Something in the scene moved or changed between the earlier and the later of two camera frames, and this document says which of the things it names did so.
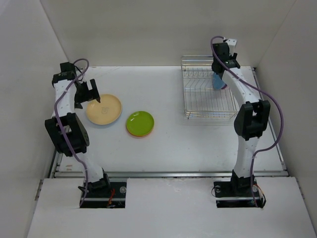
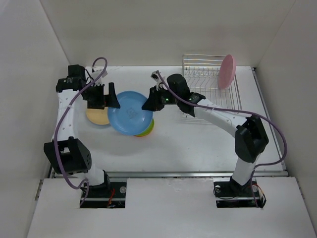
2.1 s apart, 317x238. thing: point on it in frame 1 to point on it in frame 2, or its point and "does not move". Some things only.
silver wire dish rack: [201, 101] does not move
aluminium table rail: [55, 173] does not move
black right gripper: [234, 57] to [153, 102]
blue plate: [217, 83] to [131, 118]
